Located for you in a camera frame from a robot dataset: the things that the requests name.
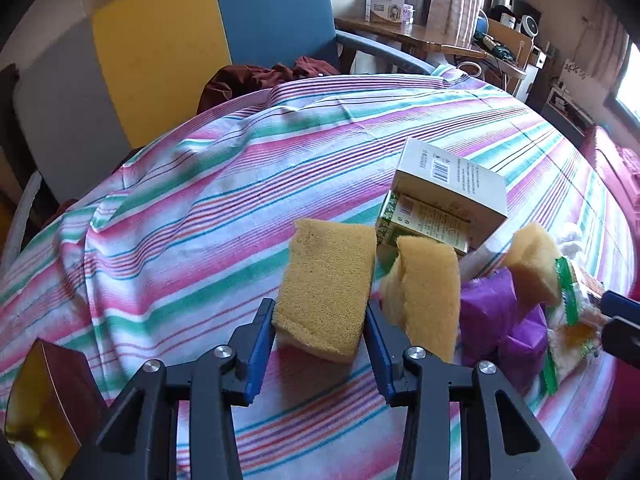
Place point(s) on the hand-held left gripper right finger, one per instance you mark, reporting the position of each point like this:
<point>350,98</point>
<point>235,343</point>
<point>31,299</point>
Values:
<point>380,355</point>

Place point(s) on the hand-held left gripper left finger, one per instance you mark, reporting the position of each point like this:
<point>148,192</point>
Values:
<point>260,350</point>

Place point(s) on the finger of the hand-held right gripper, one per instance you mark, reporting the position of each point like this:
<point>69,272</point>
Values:
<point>622,305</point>
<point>622,337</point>

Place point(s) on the green and white snack packet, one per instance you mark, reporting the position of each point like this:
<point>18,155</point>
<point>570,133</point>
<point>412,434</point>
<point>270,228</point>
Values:
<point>575,320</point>

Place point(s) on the yellow sponge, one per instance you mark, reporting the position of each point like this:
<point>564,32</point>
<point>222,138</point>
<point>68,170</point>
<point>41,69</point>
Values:
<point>532,265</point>
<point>325,290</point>
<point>430,300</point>

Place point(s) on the white tissue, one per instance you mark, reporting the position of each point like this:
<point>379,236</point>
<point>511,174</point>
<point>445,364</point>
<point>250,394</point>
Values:
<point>570,240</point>

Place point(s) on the purple packet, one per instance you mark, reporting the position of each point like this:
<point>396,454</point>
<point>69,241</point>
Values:
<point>525,345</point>
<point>487,305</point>

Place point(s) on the green patterned box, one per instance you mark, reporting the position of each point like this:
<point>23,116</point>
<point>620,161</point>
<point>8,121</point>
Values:
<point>425,225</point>

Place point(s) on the beige cardboard box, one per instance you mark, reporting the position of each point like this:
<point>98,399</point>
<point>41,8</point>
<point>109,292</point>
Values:
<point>450,180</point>

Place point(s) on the white side table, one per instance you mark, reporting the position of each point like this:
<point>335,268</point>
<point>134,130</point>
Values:
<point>515,74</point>

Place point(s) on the maroon cloth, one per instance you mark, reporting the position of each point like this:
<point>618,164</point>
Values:
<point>240,82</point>

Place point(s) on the brown cardboard box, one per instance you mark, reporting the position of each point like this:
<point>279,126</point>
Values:
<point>507,40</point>

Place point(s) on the grey yellow blue sofa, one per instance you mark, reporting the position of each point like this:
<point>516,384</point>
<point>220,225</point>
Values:
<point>150,60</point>

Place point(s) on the wooden table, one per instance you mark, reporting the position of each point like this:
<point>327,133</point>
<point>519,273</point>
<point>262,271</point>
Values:
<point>400,35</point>

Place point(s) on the small bottle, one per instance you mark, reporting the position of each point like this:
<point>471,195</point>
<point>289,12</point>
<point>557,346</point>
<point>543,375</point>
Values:
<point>407,12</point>

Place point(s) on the white rail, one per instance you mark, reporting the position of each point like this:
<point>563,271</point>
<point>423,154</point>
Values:
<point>20,215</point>

